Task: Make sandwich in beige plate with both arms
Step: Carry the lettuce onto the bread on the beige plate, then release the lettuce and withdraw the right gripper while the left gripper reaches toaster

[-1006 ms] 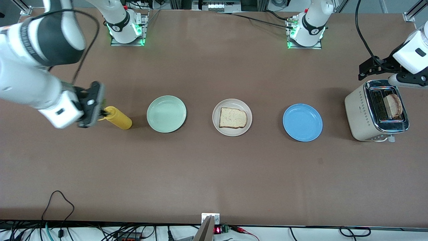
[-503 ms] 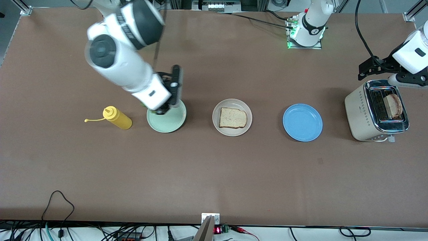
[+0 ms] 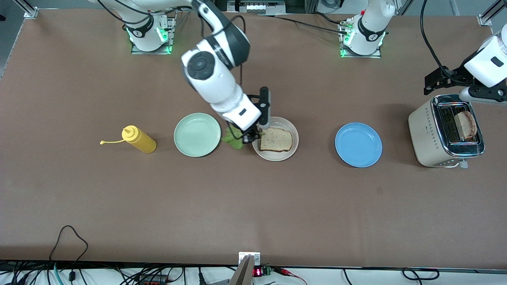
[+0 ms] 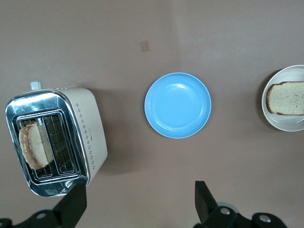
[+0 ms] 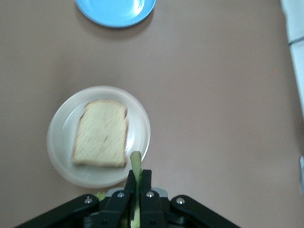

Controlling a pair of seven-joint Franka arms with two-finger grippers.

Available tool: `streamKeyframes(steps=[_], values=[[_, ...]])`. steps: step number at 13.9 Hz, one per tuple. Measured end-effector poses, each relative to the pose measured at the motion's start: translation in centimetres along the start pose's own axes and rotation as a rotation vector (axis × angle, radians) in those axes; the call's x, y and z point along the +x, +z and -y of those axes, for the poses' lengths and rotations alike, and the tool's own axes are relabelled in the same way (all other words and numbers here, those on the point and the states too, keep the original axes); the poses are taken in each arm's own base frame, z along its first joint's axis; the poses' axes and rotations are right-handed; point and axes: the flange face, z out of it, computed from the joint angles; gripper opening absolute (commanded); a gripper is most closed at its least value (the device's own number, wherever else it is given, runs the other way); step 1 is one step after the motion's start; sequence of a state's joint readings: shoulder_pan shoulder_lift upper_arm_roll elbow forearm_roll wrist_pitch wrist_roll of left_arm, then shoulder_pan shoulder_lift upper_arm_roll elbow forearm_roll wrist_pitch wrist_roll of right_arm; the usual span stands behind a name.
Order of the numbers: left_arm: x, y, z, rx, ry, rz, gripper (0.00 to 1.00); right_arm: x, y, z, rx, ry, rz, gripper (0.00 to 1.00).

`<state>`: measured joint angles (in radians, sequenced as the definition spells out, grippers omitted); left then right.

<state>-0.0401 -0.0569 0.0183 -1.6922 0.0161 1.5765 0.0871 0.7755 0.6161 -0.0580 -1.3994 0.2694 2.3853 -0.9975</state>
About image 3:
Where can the yellow mustard squeeze bottle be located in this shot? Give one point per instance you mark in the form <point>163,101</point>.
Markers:
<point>142,143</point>

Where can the blue plate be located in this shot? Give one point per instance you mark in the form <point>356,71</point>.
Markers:
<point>358,145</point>

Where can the grey metal camera mount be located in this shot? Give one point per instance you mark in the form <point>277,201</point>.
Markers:
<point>243,273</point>

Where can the aluminium frame profile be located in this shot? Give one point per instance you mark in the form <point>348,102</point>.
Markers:
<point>484,19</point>
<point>29,12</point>

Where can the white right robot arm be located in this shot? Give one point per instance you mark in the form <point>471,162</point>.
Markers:
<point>214,79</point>

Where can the beige chrome toaster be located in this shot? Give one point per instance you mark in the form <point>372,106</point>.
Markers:
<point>425,134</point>

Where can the toasted bread slice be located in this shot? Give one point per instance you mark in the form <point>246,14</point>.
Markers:
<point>467,124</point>
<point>279,140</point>

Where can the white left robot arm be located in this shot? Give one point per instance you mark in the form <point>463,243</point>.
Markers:
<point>366,27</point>

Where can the green lettuce leaf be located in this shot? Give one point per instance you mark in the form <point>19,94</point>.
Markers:
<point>235,142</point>

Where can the white power strip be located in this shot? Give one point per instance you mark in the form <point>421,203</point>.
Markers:
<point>255,7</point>

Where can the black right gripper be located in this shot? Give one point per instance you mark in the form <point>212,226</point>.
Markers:
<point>250,138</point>

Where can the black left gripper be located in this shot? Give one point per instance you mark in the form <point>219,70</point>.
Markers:
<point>454,76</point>

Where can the pale green plate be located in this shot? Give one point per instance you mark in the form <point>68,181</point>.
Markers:
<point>197,134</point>

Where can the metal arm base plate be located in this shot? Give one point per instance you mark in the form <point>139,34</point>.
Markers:
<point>150,52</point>
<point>360,56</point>

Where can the beige plate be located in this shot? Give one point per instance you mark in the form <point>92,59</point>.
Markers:
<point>275,156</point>

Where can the red digit display module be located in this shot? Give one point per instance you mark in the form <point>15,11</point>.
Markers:
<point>258,272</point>

